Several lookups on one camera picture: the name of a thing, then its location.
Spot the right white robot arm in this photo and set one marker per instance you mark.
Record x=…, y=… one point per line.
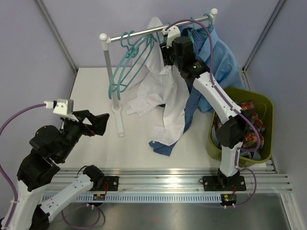
x=200, y=76

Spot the teal hanger of plaid shirt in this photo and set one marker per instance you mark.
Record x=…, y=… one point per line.
x=146, y=47

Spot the aluminium mounting rail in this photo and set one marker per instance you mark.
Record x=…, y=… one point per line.
x=189, y=181

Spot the white slotted cable duct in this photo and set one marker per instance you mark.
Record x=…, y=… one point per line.
x=148, y=198

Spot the teal hanger of checked shirt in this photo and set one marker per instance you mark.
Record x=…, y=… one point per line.
x=192, y=33

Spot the teal hanger of blue shirt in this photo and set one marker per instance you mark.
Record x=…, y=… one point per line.
x=210, y=22

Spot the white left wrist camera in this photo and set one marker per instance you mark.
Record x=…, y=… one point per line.
x=63, y=108

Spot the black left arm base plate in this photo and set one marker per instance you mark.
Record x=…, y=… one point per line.
x=110, y=183

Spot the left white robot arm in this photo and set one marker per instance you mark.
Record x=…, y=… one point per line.
x=51, y=147

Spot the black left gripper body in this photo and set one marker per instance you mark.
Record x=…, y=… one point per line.
x=74, y=130

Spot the white shirt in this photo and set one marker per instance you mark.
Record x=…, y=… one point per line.
x=161, y=85

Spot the light blue shirt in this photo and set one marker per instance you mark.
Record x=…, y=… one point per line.
x=224, y=63

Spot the grey shirt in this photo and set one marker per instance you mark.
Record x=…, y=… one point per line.
x=250, y=155

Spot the green laundry basket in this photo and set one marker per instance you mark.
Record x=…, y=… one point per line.
x=265, y=110

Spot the red brown plaid shirt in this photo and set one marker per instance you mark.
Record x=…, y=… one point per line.
x=249, y=124

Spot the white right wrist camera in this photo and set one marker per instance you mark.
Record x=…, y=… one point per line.
x=171, y=34

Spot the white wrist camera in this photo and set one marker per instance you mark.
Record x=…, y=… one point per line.
x=171, y=34
x=63, y=108

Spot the teal hanger of grey shirt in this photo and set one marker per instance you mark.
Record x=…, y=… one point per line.
x=120, y=64

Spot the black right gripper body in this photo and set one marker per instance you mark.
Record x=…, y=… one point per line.
x=168, y=55

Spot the teal hanger of white shirt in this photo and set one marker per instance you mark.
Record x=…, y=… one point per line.
x=160, y=37

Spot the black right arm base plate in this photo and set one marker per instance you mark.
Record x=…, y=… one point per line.
x=212, y=184

